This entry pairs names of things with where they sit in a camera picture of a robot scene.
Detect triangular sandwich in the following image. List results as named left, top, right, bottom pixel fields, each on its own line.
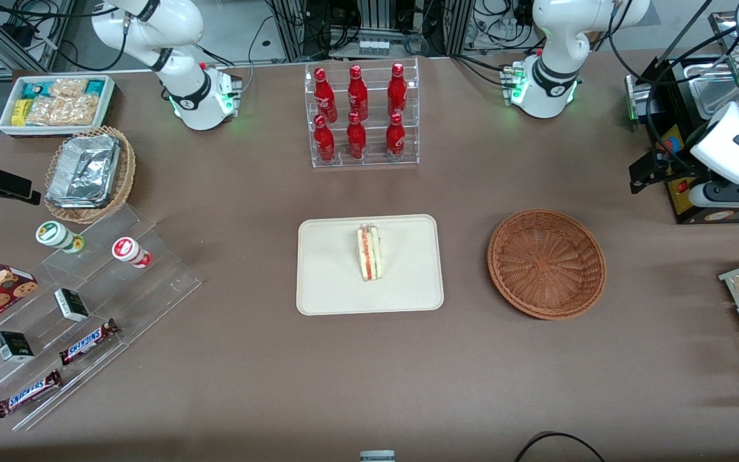
left=356, top=223, right=384, bottom=282

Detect steel tray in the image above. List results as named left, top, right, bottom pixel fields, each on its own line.
left=708, top=10, right=739, bottom=62

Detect light wicker basket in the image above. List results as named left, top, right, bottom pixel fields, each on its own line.
left=44, top=125, right=137, bottom=225

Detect brown round wicker basket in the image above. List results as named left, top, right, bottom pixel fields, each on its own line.
left=487, top=208, right=607, bottom=321

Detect beige plastic tray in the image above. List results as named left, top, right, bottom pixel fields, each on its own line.
left=296, top=214, right=445, bottom=317

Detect white rectangular snack bin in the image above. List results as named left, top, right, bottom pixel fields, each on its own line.
left=0, top=74, right=116, bottom=138

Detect green lid cup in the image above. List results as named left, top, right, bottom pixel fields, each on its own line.
left=35, top=220, right=85, bottom=255

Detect black countertop appliance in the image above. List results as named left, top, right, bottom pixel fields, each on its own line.
left=625, top=54, right=739, bottom=226

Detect stacked aluminium foil trays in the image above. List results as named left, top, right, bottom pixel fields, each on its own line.
left=46, top=134, right=121, bottom=210

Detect clear cracker bag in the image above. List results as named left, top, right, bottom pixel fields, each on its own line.
left=26, top=96, right=99, bottom=126
left=48, top=78, right=89, bottom=98

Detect red lid cup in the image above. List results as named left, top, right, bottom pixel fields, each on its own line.
left=111, top=236, right=153, bottom=270

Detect small black carton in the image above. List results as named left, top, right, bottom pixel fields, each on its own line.
left=53, top=287, right=90, bottom=323
left=0, top=330, right=35, bottom=363

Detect clear acrylic step shelf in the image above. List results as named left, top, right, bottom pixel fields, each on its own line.
left=0, top=203, right=203, bottom=432

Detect Snickers bar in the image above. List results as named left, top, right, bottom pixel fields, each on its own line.
left=58, top=318, right=119, bottom=366
left=0, top=369, right=63, bottom=419

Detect red cola bottle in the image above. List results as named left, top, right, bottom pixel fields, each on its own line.
left=347, top=64, right=370, bottom=122
left=387, top=62, right=409, bottom=118
left=346, top=111, right=368, bottom=160
left=314, top=67, right=337, bottom=124
left=313, top=114, right=337, bottom=164
left=385, top=112, right=407, bottom=162

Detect clear acrylic bottle rack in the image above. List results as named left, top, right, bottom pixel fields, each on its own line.
left=303, top=57, right=421, bottom=169

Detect aluminium electronics rack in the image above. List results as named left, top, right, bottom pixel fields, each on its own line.
left=266, top=0, right=474, bottom=63

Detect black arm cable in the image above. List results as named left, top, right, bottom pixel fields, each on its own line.
left=607, top=0, right=739, bottom=167

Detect aluminium frame with cables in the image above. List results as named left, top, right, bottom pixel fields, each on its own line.
left=0, top=0, right=78, bottom=81

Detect black looped cable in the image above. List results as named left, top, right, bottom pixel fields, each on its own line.
left=513, top=431, right=608, bottom=462

